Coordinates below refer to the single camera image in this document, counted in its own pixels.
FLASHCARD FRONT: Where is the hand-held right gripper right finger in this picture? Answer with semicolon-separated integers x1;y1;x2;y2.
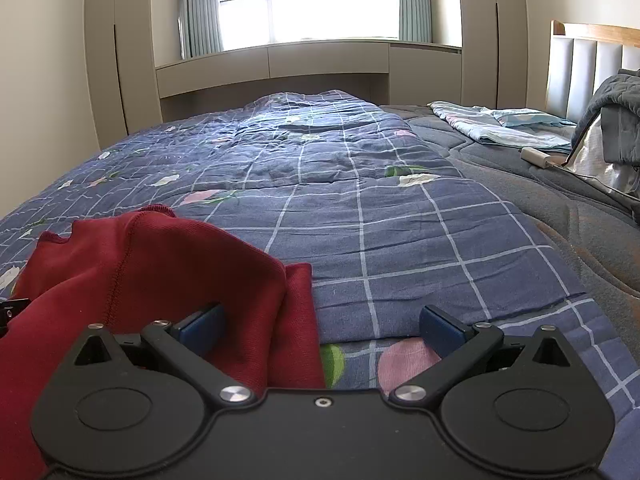
389;305;582;406

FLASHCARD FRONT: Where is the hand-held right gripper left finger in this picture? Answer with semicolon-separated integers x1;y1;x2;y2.
71;304;257;406

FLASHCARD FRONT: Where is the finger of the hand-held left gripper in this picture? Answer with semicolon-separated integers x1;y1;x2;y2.
0;298;31;335

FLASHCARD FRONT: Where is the red garment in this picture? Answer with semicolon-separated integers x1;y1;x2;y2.
0;205;328;480

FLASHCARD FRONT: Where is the blue checked floral quilt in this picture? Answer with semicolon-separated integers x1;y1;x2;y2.
0;90;640;480

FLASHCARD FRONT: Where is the grey quilted mattress pad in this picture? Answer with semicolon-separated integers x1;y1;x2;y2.
379;102;640;323

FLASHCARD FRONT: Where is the white charger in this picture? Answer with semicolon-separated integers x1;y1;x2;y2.
520;146;567;169

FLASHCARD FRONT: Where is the pale floral folded sheet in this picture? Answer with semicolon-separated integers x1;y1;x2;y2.
427;101;576;156

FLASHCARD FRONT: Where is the silver shiny cloth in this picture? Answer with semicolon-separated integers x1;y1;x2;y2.
562;109;640;223

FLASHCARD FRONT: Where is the light blue cloth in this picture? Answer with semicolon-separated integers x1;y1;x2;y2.
492;108;579;129

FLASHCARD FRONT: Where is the beige window bench cabinet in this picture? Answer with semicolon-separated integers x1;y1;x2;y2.
154;39;464;123

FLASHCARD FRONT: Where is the beige wardrobe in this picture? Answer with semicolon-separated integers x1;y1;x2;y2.
454;0;532;112
82;0;190;152

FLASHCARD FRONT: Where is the grey quilted blanket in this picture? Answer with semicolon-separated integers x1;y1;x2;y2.
570;69;640;167

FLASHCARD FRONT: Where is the padded grey wooden headboard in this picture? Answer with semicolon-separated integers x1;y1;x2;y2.
544;19;640;122

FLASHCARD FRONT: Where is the teal curtain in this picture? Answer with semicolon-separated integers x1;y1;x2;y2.
179;0;224;59
397;0;434;44

